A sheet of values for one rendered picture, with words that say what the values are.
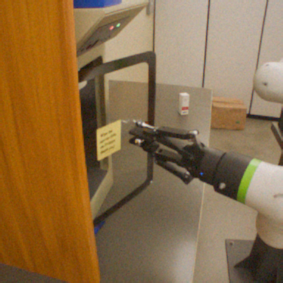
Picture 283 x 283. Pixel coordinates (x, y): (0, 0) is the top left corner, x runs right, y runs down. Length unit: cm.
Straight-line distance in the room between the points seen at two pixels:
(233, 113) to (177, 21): 124
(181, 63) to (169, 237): 302
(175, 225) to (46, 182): 44
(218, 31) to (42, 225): 321
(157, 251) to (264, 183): 35
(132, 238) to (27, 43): 57
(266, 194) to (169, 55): 321
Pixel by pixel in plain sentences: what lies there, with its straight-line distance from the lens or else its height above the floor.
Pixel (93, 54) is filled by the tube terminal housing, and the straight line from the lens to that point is 73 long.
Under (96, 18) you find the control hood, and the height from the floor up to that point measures 150.
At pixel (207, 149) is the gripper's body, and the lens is 62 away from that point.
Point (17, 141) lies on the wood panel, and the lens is 52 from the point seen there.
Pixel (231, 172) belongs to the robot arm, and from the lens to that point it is 57.
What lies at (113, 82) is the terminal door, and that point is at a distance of 64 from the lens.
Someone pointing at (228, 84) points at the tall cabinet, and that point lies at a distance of 372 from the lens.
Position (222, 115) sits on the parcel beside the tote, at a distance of 345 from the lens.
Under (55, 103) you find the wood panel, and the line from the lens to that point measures 44.
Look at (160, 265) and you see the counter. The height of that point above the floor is 94.
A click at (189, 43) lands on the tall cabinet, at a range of 362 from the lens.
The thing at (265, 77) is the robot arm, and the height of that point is 130.
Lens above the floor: 155
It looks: 30 degrees down
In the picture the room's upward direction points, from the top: straight up
